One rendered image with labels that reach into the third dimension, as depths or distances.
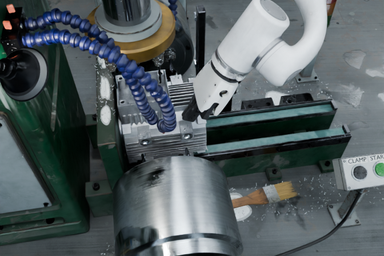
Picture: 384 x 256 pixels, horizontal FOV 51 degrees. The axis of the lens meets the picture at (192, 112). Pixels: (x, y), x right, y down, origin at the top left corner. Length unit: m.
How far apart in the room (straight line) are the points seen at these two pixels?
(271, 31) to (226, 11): 1.00
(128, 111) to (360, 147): 0.75
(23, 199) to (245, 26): 0.60
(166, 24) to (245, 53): 0.16
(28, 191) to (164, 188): 0.32
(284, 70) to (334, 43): 0.92
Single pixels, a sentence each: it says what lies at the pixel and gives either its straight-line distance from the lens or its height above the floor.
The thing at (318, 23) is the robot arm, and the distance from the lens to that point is 0.80.
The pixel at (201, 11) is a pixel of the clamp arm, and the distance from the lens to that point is 0.98.
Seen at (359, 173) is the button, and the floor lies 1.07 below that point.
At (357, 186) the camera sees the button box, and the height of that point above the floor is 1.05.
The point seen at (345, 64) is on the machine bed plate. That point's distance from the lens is 1.60.
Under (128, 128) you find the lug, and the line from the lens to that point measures 0.95.
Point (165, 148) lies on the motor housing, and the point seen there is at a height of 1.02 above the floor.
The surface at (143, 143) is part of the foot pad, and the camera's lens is 0.96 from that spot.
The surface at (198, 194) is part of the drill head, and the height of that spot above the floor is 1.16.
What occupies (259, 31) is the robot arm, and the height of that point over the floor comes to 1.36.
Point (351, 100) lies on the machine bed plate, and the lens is 1.48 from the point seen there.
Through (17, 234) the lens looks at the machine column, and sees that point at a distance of 1.13.
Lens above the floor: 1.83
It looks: 50 degrees down
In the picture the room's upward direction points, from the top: 1 degrees counter-clockwise
